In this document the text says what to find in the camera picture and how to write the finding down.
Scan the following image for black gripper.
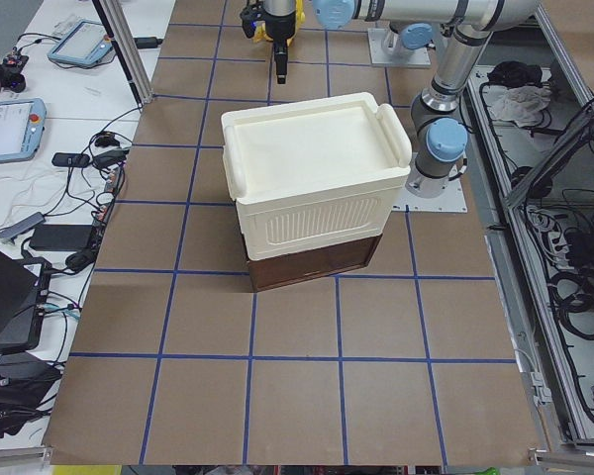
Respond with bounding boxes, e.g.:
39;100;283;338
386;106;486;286
263;0;296;84

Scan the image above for dark brown wooden drawer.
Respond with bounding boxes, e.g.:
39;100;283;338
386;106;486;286
245;235;382;292

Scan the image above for yellow plush toy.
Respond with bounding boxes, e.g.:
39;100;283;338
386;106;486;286
252;0;306;46

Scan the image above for cream plastic storage box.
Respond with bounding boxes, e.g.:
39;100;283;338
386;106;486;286
221;92;412;260

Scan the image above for teach pendant upper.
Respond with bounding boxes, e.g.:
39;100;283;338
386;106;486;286
47;20;113;68

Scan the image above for teach pendant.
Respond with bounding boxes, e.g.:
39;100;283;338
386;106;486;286
0;98;47;164
47;20;113;68

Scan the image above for black power strip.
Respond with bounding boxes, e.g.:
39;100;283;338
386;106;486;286
91;163;126;248

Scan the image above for small black device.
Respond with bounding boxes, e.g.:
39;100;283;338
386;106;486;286
51;152;91;168

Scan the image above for white crumpled cloth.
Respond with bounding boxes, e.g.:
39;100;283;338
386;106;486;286
489;85;552;128

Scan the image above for teach pendant lower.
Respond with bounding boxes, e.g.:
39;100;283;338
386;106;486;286
0;98;47;164

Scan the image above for black power adapter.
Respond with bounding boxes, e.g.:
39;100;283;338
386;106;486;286
30;224;93;251

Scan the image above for black laptop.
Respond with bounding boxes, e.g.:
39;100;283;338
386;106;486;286
0;251;50;354

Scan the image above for aluminium frame post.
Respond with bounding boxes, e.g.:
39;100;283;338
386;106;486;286
92;0;153;109

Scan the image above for coiled black cables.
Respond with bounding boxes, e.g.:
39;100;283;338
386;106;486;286
548;274;594;342

